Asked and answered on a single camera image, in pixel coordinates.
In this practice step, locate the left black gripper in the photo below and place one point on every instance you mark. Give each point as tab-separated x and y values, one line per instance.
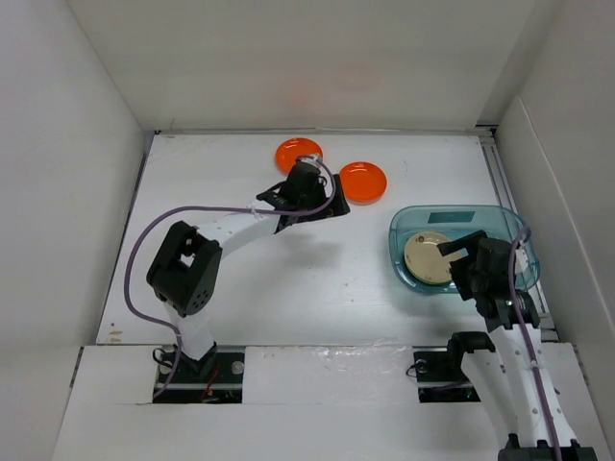
338	207

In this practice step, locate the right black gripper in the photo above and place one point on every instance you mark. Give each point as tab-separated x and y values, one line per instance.
456	267

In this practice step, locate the cream plate with flowers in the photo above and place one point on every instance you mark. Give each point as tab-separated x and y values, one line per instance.
424	261

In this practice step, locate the orange plate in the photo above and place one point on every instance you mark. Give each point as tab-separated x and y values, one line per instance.
363	182
289	151

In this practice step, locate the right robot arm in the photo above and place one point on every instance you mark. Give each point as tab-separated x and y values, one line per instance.
505	363

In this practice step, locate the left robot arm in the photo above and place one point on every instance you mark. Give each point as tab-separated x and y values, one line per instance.
184	271

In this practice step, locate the teal plastic bin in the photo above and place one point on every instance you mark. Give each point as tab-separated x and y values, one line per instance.
454	222

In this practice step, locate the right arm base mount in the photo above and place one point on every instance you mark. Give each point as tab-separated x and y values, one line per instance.
451	379

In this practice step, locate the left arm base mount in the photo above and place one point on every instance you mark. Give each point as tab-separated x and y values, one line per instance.
220	383

